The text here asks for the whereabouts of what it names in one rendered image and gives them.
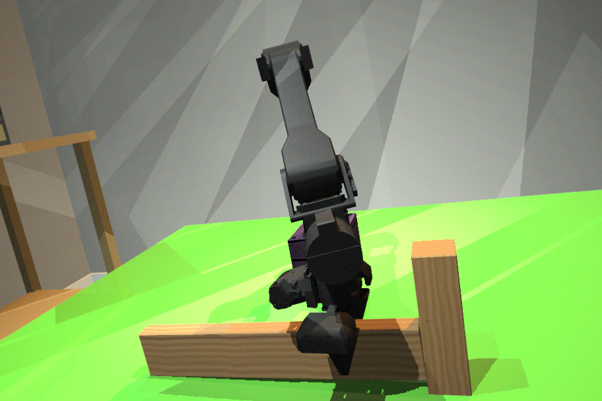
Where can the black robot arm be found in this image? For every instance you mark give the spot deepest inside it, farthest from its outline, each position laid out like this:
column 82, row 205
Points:
column 313, row 174

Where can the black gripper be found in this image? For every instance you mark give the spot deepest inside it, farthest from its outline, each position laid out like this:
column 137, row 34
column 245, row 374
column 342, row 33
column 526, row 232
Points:
column 335, row 332

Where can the wooden rail with metal hooks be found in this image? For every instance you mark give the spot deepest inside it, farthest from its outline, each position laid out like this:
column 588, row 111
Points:
column 386, row 349

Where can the dark brown wooden post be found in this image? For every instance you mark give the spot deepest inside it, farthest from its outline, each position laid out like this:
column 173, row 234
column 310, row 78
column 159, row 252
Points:
column 440, row 315

